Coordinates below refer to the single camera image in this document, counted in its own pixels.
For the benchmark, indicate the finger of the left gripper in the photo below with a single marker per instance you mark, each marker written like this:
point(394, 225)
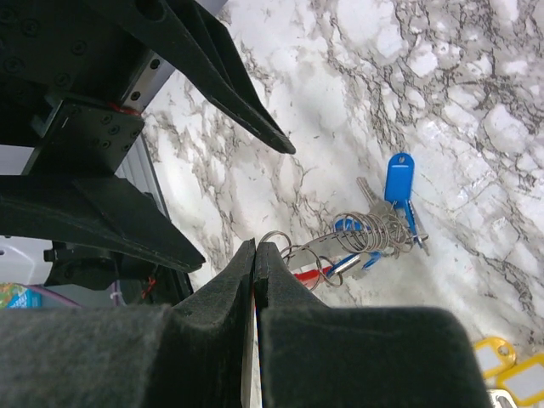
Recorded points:
point(107, 213)
point(198, 45)

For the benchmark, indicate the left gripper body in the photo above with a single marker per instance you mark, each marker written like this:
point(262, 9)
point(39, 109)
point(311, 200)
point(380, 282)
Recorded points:
point(74, 87)

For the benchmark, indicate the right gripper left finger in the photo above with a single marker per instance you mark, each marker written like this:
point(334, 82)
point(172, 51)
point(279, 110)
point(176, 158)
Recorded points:
point(194, 354)

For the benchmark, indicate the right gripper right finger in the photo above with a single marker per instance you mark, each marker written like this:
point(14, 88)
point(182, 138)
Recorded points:
point(313, 355)

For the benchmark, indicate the blue tag key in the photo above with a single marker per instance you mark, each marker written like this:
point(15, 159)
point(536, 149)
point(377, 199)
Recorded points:
point(396, 209)

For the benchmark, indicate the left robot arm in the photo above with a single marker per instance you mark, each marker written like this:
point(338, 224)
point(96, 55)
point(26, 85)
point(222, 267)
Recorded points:
point(79, 204)

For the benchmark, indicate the blue tag on holder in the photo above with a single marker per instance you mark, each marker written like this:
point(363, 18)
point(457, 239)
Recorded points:
point(366, 259)

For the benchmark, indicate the yellow tag key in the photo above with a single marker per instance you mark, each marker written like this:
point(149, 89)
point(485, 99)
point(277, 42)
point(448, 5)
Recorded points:
point(494, 356)
point(519, 386)

